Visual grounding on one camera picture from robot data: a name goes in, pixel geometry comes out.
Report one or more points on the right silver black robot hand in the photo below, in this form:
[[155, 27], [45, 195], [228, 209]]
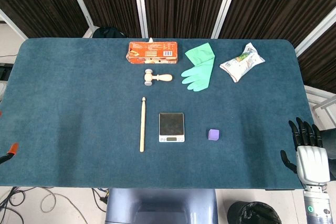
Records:
[[312, 161]]

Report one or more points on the small purple cube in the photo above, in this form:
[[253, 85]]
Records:
[[214, 134]]

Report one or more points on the silver digital kitchen scale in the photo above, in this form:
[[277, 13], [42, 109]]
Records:
[[171, 127]]

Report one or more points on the black bin with bag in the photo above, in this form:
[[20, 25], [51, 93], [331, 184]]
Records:
[[253, 213]]

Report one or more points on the white printed snack bag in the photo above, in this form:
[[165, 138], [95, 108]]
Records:
[[242, 62]]

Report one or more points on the green rubber glove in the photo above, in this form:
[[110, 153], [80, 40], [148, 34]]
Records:
[[199, 69]]

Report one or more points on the blue robot torso base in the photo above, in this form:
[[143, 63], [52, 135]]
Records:
[[161, 207]]

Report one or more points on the wooden drumstick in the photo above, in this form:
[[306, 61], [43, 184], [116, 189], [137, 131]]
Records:
[[142, 127]]

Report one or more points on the small wooden mallet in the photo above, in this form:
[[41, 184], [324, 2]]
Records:
[[155, 77]]

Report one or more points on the orange cardboard box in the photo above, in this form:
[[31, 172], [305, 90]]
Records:
[[153, 52]]

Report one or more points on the teal table cloth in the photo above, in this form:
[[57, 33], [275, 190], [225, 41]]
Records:
[[78, 119]]

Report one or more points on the black bag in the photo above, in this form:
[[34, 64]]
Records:
[[109, 33]]

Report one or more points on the black box device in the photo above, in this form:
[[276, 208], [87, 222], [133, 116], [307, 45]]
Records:
[[3, 71]]

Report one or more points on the grey metal frame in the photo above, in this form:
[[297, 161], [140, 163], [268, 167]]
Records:
[[321, 100]]

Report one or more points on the white partition frame post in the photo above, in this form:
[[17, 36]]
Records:
[[11, 26], [315, 33], [78, 1], [140, 3], [225, 3]]

